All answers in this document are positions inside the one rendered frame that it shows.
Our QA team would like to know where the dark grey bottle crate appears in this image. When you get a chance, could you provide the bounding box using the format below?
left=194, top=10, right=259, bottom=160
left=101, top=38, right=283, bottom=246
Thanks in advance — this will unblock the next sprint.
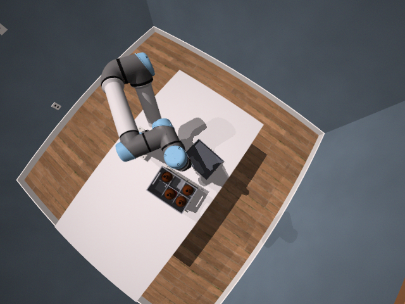
left=150, top=168, right=198, bottom=214

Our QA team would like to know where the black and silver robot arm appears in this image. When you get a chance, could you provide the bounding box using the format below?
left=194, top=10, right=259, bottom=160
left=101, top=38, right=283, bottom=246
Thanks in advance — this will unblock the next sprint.
left=101, top=53, right=189, bottom=170

